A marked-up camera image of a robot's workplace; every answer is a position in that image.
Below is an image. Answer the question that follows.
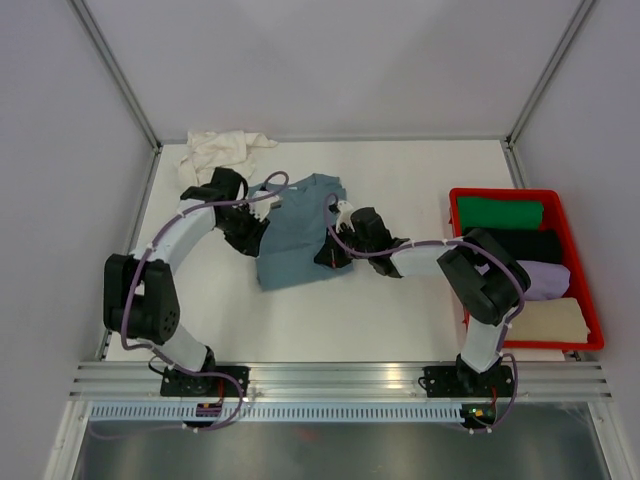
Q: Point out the aluminium front rail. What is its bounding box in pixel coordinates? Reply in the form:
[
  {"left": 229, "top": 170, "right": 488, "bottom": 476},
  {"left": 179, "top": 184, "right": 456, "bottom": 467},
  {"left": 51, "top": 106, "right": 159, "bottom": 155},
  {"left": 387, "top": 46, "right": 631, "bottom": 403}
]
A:
[{"left": 68, "top": 361, "right": 613, "bottom": 403}]

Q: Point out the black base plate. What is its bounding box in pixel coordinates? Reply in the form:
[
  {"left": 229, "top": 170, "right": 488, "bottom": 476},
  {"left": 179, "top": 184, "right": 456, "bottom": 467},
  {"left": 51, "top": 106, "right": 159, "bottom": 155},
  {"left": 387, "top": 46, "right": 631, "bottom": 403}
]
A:
[
  {"left": 418, "top": 365, "right": 515, "bottom": 399},
  {"left": 160, "top": 365, "right": 250, "bottom": 398}
]

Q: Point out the red plastic bin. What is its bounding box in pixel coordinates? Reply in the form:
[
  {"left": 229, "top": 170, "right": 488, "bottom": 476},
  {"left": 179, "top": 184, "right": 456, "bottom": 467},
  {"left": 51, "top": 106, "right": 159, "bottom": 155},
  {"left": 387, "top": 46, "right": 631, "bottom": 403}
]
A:
[{"left": 449, "top": 187, "right": 605, "bottom": 352}]

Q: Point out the rolled black t-shirt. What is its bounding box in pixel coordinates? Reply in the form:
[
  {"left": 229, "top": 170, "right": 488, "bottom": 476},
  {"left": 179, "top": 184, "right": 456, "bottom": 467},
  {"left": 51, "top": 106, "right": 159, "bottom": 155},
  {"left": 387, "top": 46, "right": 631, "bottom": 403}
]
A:
[{"left": 481, "top": 228, "right": 563, "bottom": 264}]

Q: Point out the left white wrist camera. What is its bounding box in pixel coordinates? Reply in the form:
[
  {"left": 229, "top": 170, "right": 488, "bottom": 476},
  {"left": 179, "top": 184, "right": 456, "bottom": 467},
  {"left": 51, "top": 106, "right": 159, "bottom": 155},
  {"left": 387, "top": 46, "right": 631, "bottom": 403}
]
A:
[{"left": 248, "top": 190, "right": 282, "bottom": 221}]

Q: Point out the aluminium frame post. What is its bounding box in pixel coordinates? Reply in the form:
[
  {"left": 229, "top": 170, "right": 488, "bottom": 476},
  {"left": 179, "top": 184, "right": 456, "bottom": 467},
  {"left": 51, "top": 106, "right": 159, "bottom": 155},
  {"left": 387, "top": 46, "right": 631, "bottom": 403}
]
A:
[
  {"left": 505, "top": 0, "right": 599, "bottom": 146},
  {"left": 67, "top": 0, "right": 162, "bottom": 152}
]

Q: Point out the rolled lavender t-shirt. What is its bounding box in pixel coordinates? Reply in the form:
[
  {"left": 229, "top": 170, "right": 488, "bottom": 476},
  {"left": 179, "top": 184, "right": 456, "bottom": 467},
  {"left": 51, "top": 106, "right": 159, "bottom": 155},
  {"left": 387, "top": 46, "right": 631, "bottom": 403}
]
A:
[{"left": 518, "top": 260, "right": 571, "bottom": 301}]

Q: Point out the cream white t-shirt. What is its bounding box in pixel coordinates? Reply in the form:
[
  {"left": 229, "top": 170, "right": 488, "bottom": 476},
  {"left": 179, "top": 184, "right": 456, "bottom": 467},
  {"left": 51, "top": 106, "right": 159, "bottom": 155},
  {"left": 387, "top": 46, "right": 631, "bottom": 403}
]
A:
[{"left": 176, "top": 130, "right": 278, "bottom": 189}]

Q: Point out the blue-grey t-shirt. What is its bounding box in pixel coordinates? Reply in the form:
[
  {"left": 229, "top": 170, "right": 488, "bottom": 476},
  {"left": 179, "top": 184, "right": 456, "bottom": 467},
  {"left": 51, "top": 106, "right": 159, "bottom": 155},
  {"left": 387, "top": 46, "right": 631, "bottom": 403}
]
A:
[{"left": 255, "top": 173, "right": 354, "bottom": 291}]

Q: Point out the right aluminium frame post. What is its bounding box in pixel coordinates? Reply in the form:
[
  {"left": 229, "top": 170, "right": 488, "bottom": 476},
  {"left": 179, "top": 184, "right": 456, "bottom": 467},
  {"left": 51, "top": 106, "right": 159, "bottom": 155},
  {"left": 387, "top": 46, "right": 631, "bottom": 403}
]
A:
[{"left": 505, "top": 0, "right": 599, "bottom": 146}]

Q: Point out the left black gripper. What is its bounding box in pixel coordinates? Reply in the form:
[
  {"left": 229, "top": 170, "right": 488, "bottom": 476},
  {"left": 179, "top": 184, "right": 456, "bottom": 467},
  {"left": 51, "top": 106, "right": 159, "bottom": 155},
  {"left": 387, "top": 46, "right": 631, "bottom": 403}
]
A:
[{"left": 217, "top": 206, "right": 271, "bottom": 260}]

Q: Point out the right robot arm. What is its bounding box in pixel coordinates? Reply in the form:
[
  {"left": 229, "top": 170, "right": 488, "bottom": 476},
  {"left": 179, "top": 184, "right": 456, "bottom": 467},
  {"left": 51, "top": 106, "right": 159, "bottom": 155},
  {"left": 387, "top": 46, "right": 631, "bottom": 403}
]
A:
[{"left": 314, "top": 197, "right": 531, "bottom": 395}]

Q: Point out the left aluminium frame post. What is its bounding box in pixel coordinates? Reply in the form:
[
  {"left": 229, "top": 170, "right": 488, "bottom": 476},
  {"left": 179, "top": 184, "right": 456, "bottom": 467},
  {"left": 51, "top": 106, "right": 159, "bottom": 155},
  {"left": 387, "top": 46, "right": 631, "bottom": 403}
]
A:
[{"left": 67, "top": 0, "right": 162, "bottom": 152}]

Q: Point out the light blue cable duct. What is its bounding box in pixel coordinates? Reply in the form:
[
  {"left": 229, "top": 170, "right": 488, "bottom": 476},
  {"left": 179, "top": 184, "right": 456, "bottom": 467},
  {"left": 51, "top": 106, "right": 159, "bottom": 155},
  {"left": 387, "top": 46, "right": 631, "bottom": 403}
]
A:
[{"left": 90, "top": 401, "right": 463, "bottom": 423}]

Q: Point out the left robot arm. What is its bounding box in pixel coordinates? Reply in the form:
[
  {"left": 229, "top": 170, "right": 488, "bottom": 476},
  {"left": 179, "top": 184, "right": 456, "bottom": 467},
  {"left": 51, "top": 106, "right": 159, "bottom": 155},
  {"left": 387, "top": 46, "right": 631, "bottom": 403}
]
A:
[{"left": 103, "top": 167, "right": 281, "bottom": 396}]

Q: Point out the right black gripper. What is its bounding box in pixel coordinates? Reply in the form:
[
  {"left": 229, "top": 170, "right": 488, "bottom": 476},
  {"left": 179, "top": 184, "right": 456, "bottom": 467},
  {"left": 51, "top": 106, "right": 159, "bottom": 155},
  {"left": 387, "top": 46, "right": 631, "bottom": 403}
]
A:
[{"left": 314, "top": 223, "right": 372, "bottom": 269}]

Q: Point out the rolled beige t-shirt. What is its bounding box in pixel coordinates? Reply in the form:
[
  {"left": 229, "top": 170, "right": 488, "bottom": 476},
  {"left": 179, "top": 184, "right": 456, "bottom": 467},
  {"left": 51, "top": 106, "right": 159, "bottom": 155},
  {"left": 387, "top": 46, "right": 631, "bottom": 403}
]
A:
[{"left": 506, "top": 298, "right": 591, "bottom": 343}]

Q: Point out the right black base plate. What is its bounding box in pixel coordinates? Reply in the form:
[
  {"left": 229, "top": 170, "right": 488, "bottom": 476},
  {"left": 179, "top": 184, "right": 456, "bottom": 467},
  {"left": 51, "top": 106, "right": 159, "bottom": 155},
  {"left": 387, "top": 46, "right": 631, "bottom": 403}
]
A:
[{"left": 418, "top": 365, "right": 515, "bottom": 399}]

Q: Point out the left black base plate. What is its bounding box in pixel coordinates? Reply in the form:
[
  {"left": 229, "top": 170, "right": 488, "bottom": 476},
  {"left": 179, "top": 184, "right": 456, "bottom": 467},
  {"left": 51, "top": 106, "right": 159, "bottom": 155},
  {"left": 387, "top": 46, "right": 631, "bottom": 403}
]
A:
[{"left": 160, "top": 365, "right": 250, "bottom": 398}]

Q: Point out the rolled green t-shirt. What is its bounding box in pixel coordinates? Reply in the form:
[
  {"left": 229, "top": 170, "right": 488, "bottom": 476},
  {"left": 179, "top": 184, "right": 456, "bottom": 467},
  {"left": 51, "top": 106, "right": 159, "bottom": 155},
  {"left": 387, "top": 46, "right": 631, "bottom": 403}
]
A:
[{"left": 457, "top": 197, "right": 544, "bottom": 230}]

